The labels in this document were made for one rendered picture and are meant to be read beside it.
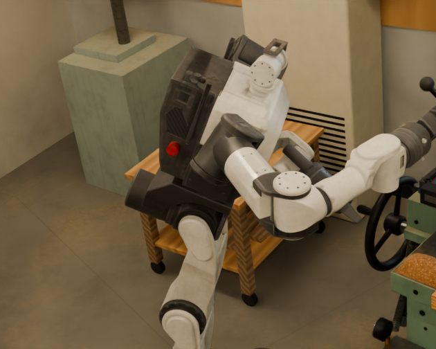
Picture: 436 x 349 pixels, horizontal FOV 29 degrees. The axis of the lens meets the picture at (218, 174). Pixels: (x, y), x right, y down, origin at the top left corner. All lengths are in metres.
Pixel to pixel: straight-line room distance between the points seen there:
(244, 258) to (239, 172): 1.55
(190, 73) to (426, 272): 0.76
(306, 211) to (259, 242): 1.84
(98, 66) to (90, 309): 1.17
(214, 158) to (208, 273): 0.55
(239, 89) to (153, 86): 2.02
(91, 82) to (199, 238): 1.94
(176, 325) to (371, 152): 0.94
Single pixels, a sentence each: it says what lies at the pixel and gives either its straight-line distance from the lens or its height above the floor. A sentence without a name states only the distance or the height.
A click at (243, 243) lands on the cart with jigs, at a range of 3.33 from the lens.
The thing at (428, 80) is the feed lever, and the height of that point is 1.38.
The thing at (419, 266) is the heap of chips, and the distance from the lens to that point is 2.19.
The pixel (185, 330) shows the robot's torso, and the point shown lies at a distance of 2.54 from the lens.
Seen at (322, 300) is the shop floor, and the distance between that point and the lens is 3.54.
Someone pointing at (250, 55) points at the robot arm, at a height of 1.36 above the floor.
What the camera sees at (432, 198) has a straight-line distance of 2.33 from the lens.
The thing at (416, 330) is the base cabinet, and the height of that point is 0.67.
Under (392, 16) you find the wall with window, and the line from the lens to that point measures 3.73.
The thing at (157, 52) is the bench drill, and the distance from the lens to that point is 4.15.
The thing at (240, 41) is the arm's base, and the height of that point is 1.39.
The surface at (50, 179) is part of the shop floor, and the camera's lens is 4.69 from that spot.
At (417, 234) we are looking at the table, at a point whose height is 0.87.
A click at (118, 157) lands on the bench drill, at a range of 4.26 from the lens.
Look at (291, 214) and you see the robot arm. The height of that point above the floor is 1.29.
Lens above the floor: 2.27
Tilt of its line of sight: 31 degrees down
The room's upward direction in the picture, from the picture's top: 8 degrees counter-clockwise
